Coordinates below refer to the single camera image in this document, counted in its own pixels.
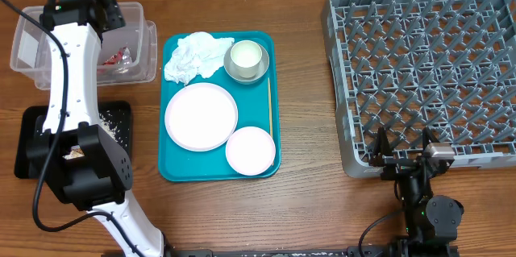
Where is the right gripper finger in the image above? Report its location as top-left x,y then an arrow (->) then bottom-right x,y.
372,126 -> 392,160
422,127 -> 440,156

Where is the red snack wrapper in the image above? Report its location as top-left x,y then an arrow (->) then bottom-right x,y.
102,47 -> 132,73

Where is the white napkin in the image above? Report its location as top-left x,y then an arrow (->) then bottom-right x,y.
164,31 -> 235,85

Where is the large white plate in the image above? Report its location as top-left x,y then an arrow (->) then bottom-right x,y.
164,83 -> 239,152

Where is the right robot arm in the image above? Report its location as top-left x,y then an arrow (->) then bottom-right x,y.
358,127 -> 464,256

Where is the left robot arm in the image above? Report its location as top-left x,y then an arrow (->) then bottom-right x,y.
27,0 -> 173,256

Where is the grey dishwasher rack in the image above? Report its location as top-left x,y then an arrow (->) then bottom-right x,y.
321,0 -> 515,178

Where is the clear plastic bin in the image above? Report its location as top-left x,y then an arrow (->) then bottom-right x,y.
10,2 -> 157,90

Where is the black plastic tray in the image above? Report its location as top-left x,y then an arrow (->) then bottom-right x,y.
14,101 -> 133,179

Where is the grey saucer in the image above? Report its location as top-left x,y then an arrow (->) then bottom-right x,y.
223,44 -> 269,85

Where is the teal serving tray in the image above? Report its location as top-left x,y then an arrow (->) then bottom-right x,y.
158,31 -> 281,182

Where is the small white plate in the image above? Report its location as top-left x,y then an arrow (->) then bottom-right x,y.
225,126 -> 276,176

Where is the wooden chopstick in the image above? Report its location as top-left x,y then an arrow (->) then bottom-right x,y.
268,78 -> 273,138

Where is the white cup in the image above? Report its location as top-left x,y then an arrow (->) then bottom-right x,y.
230,40 -> 263,78

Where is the white rice pile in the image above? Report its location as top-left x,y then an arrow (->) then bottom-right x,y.
63,111 -> 127,160

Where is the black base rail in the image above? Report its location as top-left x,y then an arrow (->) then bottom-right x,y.
174,246 -> 386,257

